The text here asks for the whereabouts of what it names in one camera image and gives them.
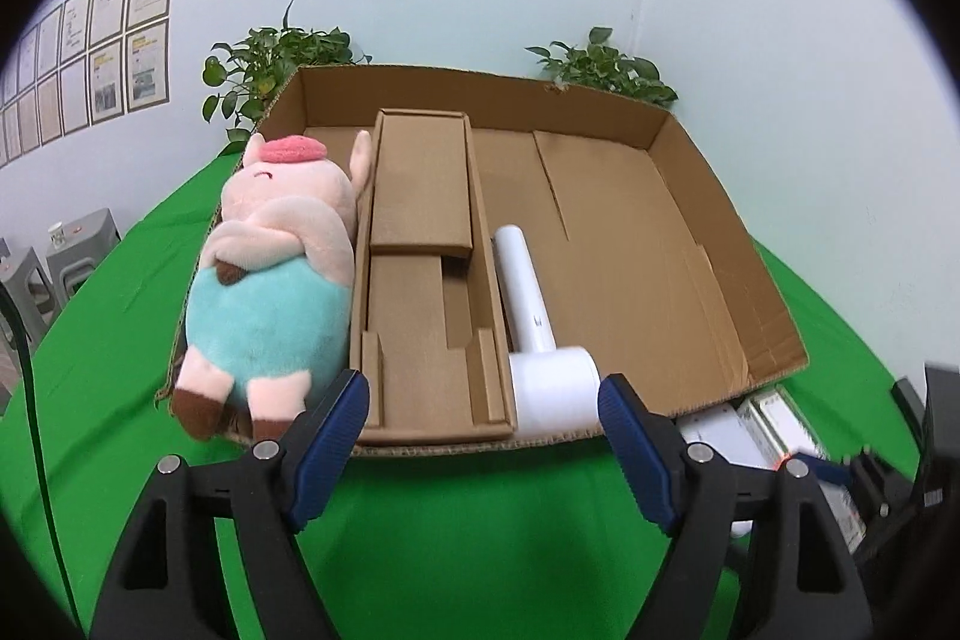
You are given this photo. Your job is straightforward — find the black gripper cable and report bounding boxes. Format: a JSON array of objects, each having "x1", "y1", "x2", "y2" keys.
[{"x1": 0, "y1": 286, "x2": 85, "y2": 634}]

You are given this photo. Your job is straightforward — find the brown cardboard insert tray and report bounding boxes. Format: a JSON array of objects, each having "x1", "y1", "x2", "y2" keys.
[{"x1": 350, "y1": 109, "x2": 517, "y2": 452}]

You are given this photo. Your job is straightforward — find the right potted green plant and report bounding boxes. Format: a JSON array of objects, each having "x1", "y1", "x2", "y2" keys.
[{"x1": 526, "y1": 26, "x2": 679, "y2": 109}]

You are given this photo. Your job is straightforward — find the left potted green plant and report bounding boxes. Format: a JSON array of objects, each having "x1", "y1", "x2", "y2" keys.
[{"x1": 200, "y1": 2, "x2": 373, "y2": 145}]

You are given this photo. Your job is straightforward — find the white boxed item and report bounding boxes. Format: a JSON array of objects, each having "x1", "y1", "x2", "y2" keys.
[{"x1": 673, "y1": 383, "x2": 869, "y2": 556}]

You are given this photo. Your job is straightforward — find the pink pig plush toy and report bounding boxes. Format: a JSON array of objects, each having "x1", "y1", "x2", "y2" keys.
[{"x1": 171, "y1": 130, "x2": 373, "y2": 440}]

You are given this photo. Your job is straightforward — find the framed certificates on wall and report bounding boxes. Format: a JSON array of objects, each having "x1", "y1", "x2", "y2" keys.
[{"x1": 2, "y1": 0, "x2": 172, "y2": 166}]

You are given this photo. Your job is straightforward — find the potted green plant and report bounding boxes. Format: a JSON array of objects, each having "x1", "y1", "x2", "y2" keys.
[
  {"x1": 526, "y1": 26, "x2": 679, "y2": 109},
  {"x1": 200, "y1": 2, "x2": 373, "y2": 145}
]

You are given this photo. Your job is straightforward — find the grey plastic stools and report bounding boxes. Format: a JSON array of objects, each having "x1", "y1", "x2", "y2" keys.
[{"x1": 2, "y1": 208, "x2": 121, "y2": 349}]

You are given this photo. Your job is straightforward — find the white hair dryer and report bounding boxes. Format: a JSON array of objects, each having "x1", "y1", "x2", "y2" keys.
[{"x1": 493, "y1": 224, "x2": 601, "y2": 440}]

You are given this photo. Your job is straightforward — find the large flat cardboard box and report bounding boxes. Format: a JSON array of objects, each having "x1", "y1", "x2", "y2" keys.
[{"x1": 152, "y1": 63, "x2": 811, "y2": 460}]

